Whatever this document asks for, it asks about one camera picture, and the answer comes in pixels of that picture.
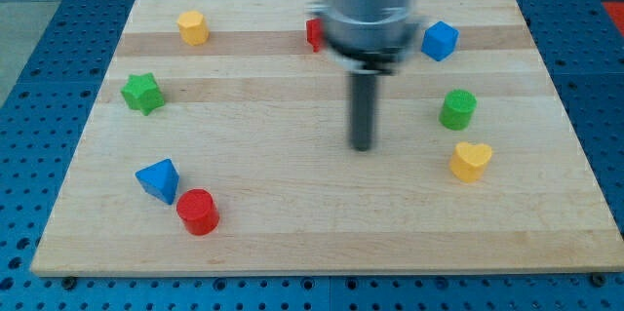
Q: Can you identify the wooden board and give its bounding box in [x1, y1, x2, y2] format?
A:
[31, 0, 623, 277]

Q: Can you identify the blue cube block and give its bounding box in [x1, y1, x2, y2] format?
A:
[421, 21, 459, 61]

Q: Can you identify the green star block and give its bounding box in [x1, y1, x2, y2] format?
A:
[121, 72, 165, 116]

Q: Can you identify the green cylinder block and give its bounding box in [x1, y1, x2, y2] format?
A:
[439, 89, 477, 131]

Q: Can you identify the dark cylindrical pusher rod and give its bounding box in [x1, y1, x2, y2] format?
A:
[349, 71, 377, 151]

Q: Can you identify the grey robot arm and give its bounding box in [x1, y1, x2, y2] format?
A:
[311, 0, 418, 151]

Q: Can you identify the yellow hexagon block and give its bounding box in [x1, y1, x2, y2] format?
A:
[176, 11, 210, 46]

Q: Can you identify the red block behind arm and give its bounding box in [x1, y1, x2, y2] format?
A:
[305, 18, 324, 53]

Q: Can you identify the silver tool flange mount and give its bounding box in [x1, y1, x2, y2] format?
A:
[308, 5, 421, 75]

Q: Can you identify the yellow heart block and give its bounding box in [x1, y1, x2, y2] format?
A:
[448, 141, 493, 183]

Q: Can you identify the red cylinder block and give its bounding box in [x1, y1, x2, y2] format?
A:
[176, 188, 220, 236]

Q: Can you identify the blue triangle block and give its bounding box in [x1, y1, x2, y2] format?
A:
[135, 159, 179, 205]

